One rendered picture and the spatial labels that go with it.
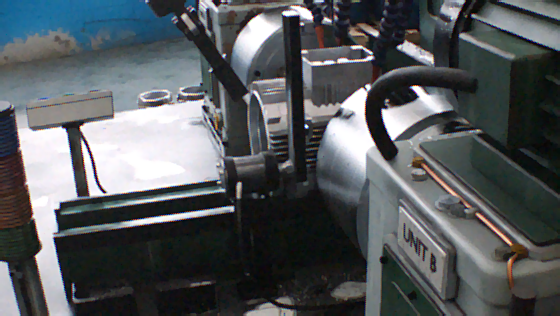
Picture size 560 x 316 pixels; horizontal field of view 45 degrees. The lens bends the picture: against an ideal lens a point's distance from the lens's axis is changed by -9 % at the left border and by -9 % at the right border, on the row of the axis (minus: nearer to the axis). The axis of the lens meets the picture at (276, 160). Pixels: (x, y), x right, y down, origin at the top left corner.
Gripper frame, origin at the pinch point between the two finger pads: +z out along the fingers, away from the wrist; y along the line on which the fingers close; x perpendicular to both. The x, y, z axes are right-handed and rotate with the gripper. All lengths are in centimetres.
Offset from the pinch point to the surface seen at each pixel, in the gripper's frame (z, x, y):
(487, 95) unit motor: -11, -15, -70
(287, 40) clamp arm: -7.0, -9.6, -20.6
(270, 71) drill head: 8.3, -7.4, 14.7
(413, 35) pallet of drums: 206, -154, 429
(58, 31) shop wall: 44, 97, 545
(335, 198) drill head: 8.9, -1.9, -35.9
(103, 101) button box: -7.2, 21.2, 13.3
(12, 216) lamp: -16, 31, -39
